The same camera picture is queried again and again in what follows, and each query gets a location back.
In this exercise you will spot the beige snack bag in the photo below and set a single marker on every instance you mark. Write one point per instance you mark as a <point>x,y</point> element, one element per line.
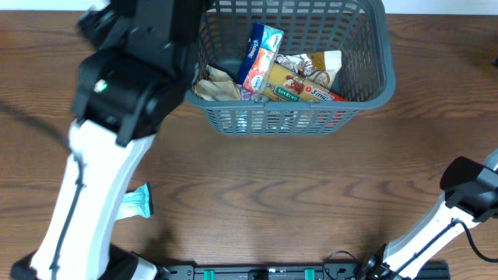
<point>219,86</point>
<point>299,64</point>

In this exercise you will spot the San Remo pasta packet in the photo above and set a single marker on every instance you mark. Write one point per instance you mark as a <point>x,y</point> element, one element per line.
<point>286,86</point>

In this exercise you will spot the Kleenex tissue multipack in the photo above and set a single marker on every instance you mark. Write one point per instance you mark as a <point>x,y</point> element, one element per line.
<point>262,48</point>

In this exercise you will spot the beige brown snack pouch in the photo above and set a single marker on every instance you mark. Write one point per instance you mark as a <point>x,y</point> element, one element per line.
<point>322,67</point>

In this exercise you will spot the teal tissue pocket pack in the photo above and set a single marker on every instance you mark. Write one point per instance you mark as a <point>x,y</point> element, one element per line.
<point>137,202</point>

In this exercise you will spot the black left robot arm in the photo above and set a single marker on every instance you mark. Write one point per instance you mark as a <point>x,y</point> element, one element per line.
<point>145,59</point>

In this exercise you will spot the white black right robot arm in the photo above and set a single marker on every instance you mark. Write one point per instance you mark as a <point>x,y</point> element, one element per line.
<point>468,198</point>

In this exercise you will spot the grey plastic basket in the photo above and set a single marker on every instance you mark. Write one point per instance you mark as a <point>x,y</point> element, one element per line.
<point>357,28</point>

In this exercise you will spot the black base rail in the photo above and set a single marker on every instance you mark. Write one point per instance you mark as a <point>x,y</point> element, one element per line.
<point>329,271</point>

